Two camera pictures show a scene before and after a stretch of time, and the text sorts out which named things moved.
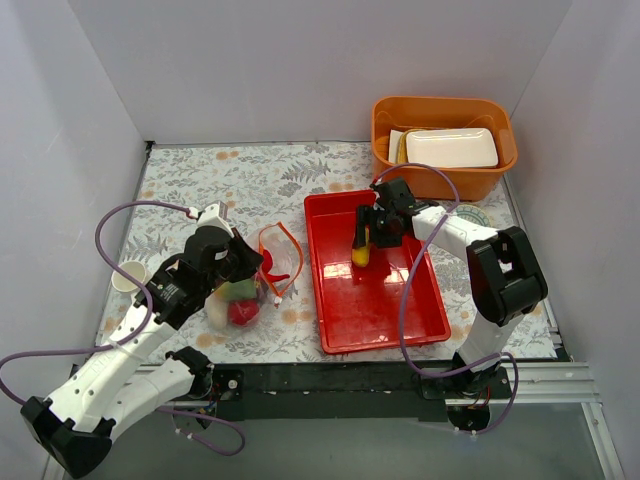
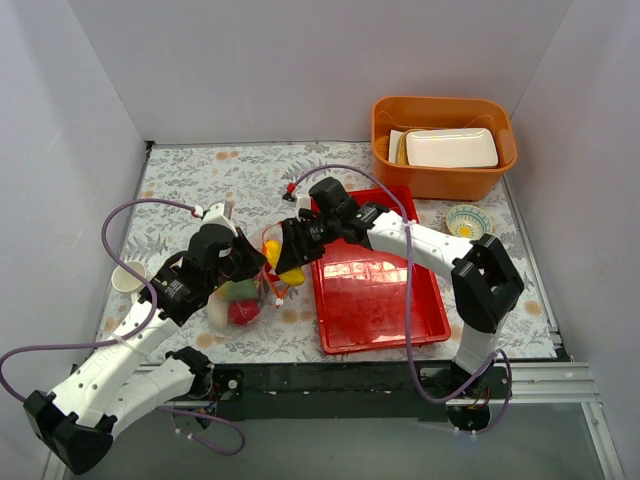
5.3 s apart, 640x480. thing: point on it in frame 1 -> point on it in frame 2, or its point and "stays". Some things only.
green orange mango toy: [241, 290] stays
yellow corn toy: [361, 256] -> [293, 277]
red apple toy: [242, 311] stays
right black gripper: [370, 220] -> [300, 240]
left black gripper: [245, 258] stays
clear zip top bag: [242, 305] stays
